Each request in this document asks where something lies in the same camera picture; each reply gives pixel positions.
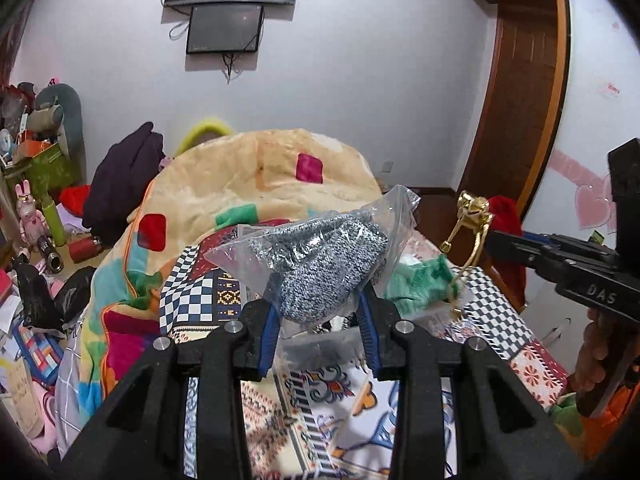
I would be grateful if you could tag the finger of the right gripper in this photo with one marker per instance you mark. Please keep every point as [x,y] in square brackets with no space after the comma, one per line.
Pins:
[560,239]
[505,248]

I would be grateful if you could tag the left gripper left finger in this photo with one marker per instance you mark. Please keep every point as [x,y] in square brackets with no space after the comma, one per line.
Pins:
[138,431]

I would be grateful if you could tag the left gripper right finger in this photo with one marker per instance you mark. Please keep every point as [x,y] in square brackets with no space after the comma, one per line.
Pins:
[501,430]

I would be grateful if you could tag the gold metal ornament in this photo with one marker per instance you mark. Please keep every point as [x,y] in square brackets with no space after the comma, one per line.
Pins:
[465,244]

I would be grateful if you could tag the green knitted cloth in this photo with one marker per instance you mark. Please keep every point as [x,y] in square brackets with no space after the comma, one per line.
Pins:
[413,288]

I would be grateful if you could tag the bagged grey knit item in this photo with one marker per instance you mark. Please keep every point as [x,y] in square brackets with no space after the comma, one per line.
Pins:
[313,270]

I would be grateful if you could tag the clear plastic storage bin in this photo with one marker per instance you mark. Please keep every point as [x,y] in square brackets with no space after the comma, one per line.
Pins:
[320,354]

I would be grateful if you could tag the person's right hand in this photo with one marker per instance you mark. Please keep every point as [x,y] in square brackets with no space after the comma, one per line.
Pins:
[589,370]

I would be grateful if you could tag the wooden door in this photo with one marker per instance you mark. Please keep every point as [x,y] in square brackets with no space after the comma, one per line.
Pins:
[515,127]

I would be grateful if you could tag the black plastic bag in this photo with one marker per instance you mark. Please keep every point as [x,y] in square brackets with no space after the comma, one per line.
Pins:
[41,310]

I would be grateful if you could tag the patchwork patterned bedsheet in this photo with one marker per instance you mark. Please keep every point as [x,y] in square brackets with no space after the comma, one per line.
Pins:
[334,422]

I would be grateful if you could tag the red thermos bottle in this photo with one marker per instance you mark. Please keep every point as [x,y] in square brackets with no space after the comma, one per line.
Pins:
[85,248]

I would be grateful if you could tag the pink rabbit toy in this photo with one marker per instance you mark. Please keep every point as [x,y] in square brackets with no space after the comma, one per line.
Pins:
[32,222]

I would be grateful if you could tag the green bottle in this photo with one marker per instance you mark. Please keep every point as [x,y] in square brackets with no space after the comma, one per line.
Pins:
[54,222]

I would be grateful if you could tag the red plush item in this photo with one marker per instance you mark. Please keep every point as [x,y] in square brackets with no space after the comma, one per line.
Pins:
[73,199]

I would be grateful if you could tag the dark purple garment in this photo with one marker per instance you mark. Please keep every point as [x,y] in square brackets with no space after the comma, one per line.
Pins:
[120,181]

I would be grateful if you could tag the green storage box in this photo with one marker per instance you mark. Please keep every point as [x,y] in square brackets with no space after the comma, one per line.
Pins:
[48,171]

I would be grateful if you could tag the beige fleece blanket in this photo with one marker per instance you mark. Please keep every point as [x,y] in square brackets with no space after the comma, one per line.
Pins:
[155,277]

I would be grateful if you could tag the yellow chair back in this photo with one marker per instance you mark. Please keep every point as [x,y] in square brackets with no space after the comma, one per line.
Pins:
[209,128]

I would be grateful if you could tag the grey plush toy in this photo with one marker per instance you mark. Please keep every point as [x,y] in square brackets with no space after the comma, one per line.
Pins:
[57,118]

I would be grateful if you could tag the small wall monitor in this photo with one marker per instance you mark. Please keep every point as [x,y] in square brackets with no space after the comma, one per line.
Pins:
[224,28]

